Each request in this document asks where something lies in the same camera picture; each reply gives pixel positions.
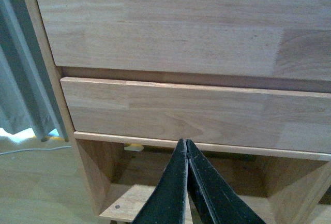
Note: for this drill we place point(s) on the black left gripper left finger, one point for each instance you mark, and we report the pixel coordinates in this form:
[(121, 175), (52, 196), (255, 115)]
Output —
[(167, 203)]

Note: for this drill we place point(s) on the grey curtain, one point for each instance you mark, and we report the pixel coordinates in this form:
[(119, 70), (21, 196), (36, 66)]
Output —
[(27, 97)]

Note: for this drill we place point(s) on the left wooden shelf cabinet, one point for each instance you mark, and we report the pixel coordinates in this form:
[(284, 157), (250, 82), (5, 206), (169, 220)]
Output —
[(248, 81)]

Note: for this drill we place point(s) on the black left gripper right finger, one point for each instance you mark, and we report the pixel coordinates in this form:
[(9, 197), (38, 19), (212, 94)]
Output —
[(214, 199)]

